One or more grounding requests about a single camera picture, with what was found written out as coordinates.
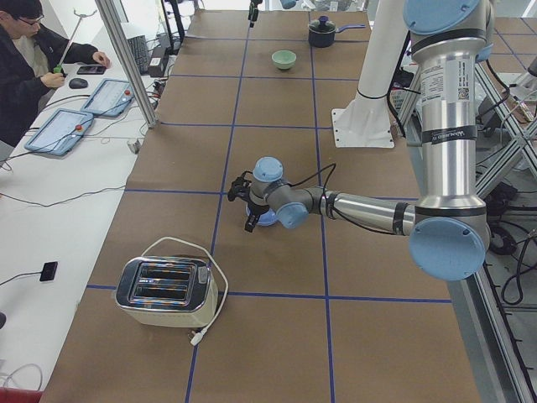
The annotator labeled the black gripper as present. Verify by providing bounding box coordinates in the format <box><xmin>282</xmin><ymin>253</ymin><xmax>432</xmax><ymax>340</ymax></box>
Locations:
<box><xmin>248</xmin><ymin>0</ymin><xmax>259</xmax><ymax>28</ymax></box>
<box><xmin>244</xmin><ymin>196</ymin><xmax>269</xmax><ymax>232</ymax></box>

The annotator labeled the blue bowl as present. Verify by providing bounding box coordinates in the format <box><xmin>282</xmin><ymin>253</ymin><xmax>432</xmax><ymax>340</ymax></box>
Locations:
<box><xmin>246</xmin><ymin>207</ymin><xmax>278</xmax><ymax>227</ymax></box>

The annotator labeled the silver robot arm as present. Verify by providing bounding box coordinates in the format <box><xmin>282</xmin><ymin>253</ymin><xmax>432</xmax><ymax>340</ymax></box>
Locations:
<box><xmin>248</xmin><ymin>0</ymin><xmax>315</xmax><ymax>28</ymax></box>
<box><xmin>228</xmin><ymin>1</ymin><xmax>494</xmax><ymax>281</ymax></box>

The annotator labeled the green bowl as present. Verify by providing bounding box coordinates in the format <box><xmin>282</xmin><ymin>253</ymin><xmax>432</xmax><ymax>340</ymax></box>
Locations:
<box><xmin>271</xmin><ymin>50</ymin><xmax>297</xmax><ymax>71</ymax></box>

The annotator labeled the dark blue saucepan with lid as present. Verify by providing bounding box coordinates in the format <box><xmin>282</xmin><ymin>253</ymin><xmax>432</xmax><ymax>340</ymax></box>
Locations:
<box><xmin>308</xmin><ymin>15</ymin><xmax>366</xmax><ymax>48</ymax></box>

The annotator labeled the cream toaster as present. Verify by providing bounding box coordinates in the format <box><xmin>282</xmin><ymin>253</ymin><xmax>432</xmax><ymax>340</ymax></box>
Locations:
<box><xmin>115</xmin><ymin>256</ymin><xmax>218</xmax><ymax>328</ymax></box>

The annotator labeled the black keyboard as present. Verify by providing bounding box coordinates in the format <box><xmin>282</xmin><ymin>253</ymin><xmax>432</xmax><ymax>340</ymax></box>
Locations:
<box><xmin>127</xmin><ymin>35</ymin><xmax>149</xmax><ymax>75</ymax></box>

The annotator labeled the small metal cup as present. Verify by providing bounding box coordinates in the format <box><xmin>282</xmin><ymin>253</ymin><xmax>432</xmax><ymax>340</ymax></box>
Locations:
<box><xmin>127</xmin><ymin>139</ymin><xmax>141</xmax><ymax>154</ymax></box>

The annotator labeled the far blue teach pendant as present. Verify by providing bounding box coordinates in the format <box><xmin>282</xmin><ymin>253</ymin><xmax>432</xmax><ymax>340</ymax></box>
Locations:
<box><xmin>81</xmin><ymin>79</ymin><xmax>133</xmax><ymax>118</ymax></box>

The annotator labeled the blue teach pendant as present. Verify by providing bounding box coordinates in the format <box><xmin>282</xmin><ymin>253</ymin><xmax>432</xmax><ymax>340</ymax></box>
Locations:
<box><xmin>81</xmin><ymin>79</ymin><xmax>133</xmax><ymax>118</ymax></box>
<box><xmin>24</xmin><ymin>108</ymin><xmax>94</xmax><ymax>156</ymax></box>

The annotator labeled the black smartphone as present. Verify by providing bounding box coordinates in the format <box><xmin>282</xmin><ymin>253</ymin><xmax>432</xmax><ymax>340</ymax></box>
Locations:
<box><xmin>77</xmin><ymin>65</ymin><xmax>107</xmax><ymax>76</ymax></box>

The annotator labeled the black computer mouse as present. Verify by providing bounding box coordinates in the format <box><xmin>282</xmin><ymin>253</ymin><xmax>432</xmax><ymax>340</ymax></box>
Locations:
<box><xmin>69</xmin><ymin>78</ymin><xmax>89</xmax><ymax>89</ymax></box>

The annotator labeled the near blue teach pendant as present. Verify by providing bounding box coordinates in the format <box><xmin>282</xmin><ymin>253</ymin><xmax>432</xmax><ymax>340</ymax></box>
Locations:
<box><xmin>24</xmin><ymin>108</ymin><xmax>94</xmax><ymax>156</ymax></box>

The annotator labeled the seated person in black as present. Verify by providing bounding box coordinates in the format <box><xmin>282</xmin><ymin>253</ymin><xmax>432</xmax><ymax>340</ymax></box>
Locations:
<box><xmin>1</xmin><ymin>1</ymin><xmax>110</xmax><ymax>148</ymax></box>

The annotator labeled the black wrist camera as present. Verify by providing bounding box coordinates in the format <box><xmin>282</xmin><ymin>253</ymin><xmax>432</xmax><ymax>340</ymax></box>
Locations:
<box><xmin>227</xmin><ymin>170</ymin><xmax>252</xmax><ymax>202</ymax></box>

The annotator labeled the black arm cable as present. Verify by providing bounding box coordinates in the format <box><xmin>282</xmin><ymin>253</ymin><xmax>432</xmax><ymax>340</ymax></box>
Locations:
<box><xmin>238</xmin><ymin>162</ymin><xmax>416</xmax><ymax>236</ymax></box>

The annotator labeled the white toaster power cable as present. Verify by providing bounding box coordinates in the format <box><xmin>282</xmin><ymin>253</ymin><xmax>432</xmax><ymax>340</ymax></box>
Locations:
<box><xmin>140</xmin><ymin>236</ymin><xmax>230</xmax><ymax>347</ymax></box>

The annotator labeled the aluminium frame post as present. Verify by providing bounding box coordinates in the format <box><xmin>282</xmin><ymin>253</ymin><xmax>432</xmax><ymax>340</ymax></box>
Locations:
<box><xmin>96</xmin><ymin>0</ymin><xmax>157</xmax><ymax>129</ymax></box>

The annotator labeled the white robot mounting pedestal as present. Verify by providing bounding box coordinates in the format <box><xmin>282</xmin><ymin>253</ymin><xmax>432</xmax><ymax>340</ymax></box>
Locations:
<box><xmin>331</xmin><ymin>0</ymin><xmax>409</xmax><ymax>149</ymax></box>

